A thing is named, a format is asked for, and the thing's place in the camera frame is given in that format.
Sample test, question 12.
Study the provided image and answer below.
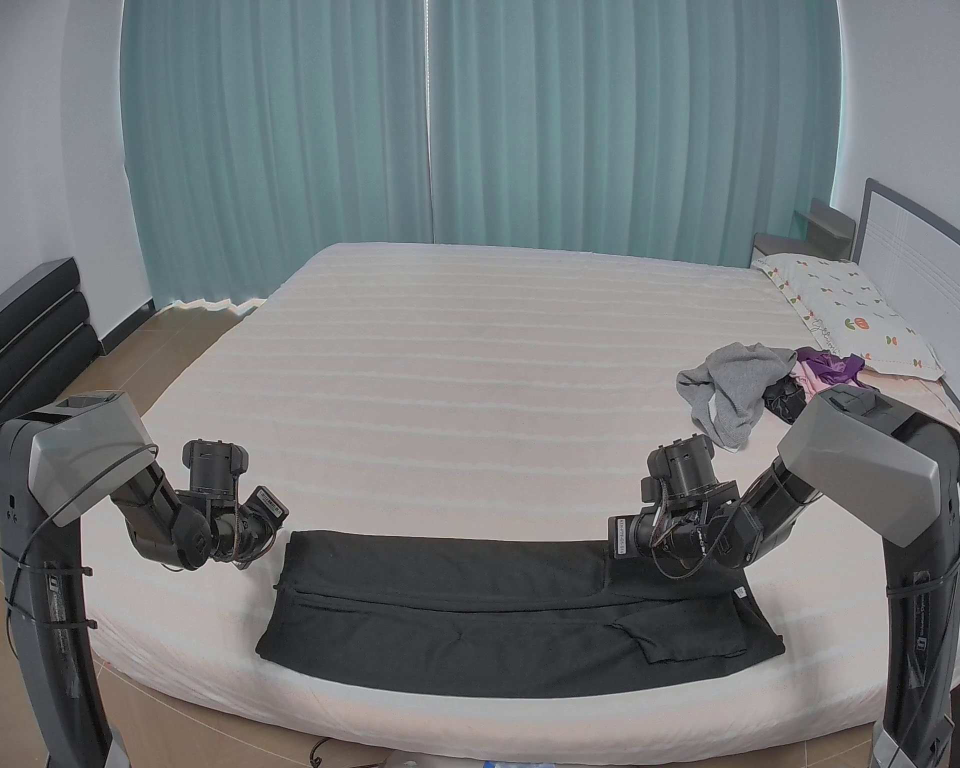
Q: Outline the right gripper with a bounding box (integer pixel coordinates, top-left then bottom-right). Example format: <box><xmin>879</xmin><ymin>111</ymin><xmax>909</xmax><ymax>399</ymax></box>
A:
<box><xmin>607</xmin><ymin>510</ymin><xmax>706</xmax><ymax>562</ymax></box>

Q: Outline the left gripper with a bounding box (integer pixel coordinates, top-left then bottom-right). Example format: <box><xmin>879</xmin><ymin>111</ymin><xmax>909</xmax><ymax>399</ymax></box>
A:
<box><xmin>225</xmin><ymin>485</ymin><xmax>291</xmax><ymax>562</ymax></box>

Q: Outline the black T-shirt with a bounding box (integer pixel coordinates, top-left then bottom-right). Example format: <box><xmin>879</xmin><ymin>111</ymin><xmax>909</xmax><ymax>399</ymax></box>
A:
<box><xmin>255</xmin><ymin>529</ymin><xmax>786</xmax><ymax>700</ymax></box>

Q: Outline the bed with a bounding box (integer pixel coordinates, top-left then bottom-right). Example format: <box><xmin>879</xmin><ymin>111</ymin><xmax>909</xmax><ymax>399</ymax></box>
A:
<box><xmin>71</xmin><ymin>177</ymin><xmax>960</xmax><ymax>751</ymax></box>

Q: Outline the pile of clothes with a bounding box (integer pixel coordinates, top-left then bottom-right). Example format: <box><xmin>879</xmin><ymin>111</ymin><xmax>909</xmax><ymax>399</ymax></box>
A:
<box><xmin>761</xmin><ymin>346</ymin><xmax>882</xmax><ymax>427</ymax></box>

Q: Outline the grey garment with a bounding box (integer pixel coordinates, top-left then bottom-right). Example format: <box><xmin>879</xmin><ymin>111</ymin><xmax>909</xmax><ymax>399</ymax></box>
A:
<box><xmin>676</xmin><ymin>341</ymin><xmax>798</xmax><ymax>453</ymax></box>

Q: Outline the black chest of drawers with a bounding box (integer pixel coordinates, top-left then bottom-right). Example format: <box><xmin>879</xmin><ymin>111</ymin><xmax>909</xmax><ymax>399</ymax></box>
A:
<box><xmin>0</xmin><ymin>257</ymin><xmax>101</xmax><ymax>421</ymax></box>

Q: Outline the white printed pillow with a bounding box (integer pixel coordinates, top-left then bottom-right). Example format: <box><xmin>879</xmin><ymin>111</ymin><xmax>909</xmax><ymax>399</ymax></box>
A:
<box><xmin>752</xmin><ymin>252</ymin><xmax>945</xmax><ymax>382</ymax></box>

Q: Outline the grey bedside table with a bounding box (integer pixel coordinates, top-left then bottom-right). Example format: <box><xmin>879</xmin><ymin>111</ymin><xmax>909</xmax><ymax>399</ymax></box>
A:
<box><xmin>752</xmin><ymin>197</ymin><xmax>858</xmax><ymax>264</ymax></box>

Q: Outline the blue-green curtain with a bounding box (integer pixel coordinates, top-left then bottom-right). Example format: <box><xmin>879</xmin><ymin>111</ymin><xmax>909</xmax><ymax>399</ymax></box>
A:
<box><xmin>120</xmin><ymin>0</ymin><xmax>435</xmax><ymax>312</ymax></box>
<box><xmin>427</xmin><ymin>0</ymin><xmax>841</xmax><ymax>265</ymax></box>

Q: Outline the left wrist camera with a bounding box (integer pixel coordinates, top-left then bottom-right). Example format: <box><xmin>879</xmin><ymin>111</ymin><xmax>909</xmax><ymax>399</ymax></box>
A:
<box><xmin>182</xmin><ymin>440</ymin><xmax>251</xmax><ymax>511</ymax></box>

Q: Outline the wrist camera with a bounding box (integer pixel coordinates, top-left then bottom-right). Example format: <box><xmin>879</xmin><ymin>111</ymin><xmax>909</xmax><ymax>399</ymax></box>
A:
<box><xmin>639</xmin><ymin>437</ymin><xmax>740</xmax><ymax>515</ymax></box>
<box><xmin>182</xmin><ymin>440</ymin><xmax>251</xmax><ymax>511</ymax></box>

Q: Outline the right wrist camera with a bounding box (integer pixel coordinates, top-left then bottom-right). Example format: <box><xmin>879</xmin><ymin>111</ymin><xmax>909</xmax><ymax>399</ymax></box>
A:
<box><xmin>639</xmin><ymin>437</ymin><xmax>740</xmax><ymax>515</ymax></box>

